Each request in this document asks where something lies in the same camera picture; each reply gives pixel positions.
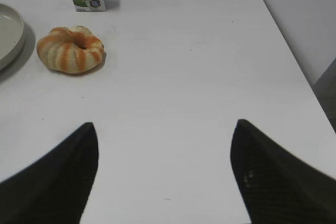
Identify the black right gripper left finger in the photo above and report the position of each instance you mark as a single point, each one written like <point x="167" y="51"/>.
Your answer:
<point x="56" y="187"/>

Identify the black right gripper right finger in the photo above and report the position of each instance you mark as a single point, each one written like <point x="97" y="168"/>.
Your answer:
<point x="276" y="186"/>

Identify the orange striped croissant bun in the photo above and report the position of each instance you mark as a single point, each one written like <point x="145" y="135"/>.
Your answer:
<point x="71" y="50"/>

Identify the beige round plate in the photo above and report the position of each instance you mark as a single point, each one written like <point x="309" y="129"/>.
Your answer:
<point x="13" y="34"/>

